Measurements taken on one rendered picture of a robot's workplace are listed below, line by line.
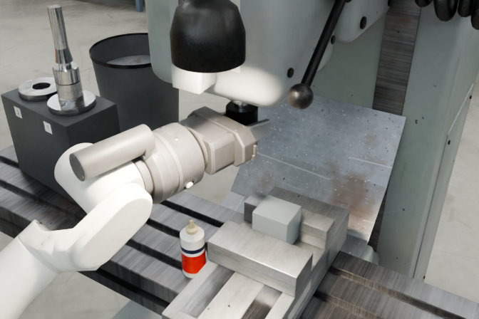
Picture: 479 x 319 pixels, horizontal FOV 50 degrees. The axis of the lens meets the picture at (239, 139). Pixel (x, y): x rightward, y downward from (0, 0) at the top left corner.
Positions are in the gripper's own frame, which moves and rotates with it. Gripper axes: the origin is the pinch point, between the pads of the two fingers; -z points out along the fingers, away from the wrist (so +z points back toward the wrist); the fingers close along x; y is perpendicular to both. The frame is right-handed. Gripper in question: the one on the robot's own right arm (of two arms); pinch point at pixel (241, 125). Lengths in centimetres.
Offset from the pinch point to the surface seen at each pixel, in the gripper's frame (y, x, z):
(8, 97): 9, 52, 15
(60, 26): -7.5, 38.1, 7.4
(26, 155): 22, 50, 15
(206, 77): -12.6, -4.9, 10.6
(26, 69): 123, 339, -95
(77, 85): 3.6, 37.1, 6.8
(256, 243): 16.2, -7.0, 3.6
